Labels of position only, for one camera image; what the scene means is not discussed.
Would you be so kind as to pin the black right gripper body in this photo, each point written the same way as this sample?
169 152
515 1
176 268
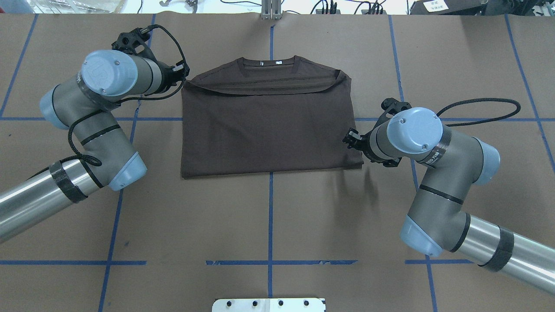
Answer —
363 141

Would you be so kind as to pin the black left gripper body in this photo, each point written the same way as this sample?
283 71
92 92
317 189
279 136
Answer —
168 74

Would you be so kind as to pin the dark brown t-shirt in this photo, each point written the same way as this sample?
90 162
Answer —
250 116

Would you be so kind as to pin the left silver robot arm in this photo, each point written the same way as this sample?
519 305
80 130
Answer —
103 153

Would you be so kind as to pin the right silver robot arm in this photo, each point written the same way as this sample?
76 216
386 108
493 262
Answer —
435 220

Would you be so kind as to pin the white mounting plate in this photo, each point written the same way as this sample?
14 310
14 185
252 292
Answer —
270 305

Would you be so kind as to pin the aluminium frame post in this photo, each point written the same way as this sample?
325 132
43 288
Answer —
271 9

